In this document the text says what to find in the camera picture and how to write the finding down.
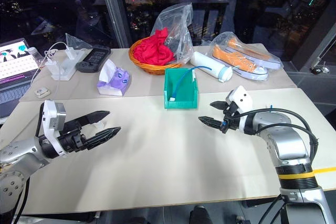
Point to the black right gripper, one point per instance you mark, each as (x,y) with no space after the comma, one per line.
(229,119)

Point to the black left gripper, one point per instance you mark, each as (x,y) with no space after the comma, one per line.
(72,140)

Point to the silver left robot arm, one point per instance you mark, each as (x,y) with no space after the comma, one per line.
(18,155)

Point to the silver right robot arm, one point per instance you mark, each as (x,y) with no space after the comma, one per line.
(288,145)

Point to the small white plastic piece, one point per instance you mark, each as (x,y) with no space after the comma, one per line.
(102,125)

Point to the green plastic bin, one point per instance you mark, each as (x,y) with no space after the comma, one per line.
(181,98)

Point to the purple tissue pack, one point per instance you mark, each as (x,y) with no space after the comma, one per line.
(115,82)

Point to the white cylindrical bottle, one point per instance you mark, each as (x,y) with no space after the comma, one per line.
(207,65)

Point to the orange canvas shoe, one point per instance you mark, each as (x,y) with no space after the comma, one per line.
(249,49)
(236,62)

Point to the black handheld device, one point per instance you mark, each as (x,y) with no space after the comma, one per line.
(94,58)

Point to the small white square gadget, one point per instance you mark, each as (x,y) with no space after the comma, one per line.
(42,92)

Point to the orange wicker basket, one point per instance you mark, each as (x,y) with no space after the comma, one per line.
(157,68)

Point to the clear shoe bag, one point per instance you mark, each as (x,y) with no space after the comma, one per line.
(270,58)

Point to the red cloth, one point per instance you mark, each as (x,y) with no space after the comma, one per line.
(155,49)

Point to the small clear plastic bag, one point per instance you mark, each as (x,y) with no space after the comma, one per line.
(76,41)

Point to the large clear plastic bag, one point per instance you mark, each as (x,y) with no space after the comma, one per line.
(176,24)

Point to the small clear bottle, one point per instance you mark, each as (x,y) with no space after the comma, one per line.
(34,54)

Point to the open laptop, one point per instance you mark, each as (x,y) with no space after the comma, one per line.
(13,77)

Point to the dark rounded shape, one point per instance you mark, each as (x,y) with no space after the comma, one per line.
(200,214)

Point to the bunch of keys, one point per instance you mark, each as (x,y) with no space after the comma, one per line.
(320,69)

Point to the yellow tape strip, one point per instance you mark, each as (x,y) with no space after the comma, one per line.
(325,170)

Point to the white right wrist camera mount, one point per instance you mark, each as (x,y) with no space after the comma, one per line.
(241,99)

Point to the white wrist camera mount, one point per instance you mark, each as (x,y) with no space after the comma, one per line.
(241,99)
(51,119)

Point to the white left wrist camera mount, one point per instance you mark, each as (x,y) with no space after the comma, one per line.
(51,119)

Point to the grey window frame post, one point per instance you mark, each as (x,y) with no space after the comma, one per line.
(113,9)

